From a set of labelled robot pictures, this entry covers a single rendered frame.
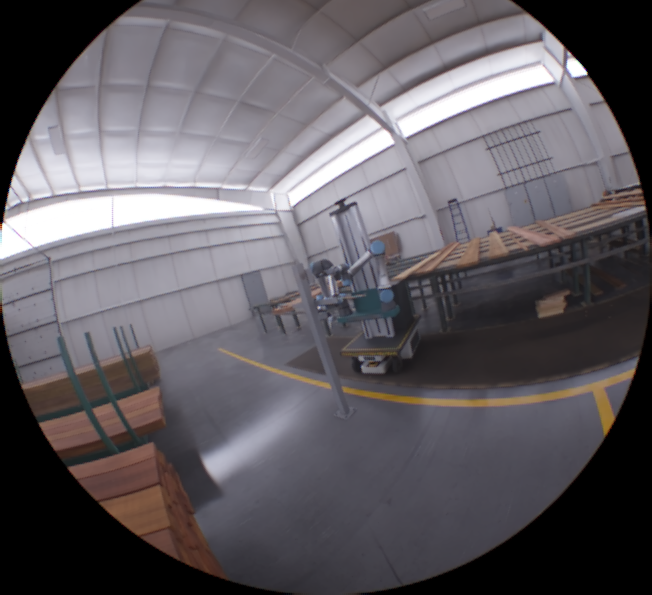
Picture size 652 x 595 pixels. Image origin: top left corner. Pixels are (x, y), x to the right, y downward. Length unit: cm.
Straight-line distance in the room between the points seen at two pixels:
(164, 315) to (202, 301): 183
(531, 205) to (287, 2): 867
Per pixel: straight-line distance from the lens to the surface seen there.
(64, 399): 400
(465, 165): 883
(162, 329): 950
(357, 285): 229
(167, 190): 1090
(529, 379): 193
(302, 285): 150
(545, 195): 837
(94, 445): 219
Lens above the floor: 122
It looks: level
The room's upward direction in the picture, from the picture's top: 17 degrees counter-clockwise
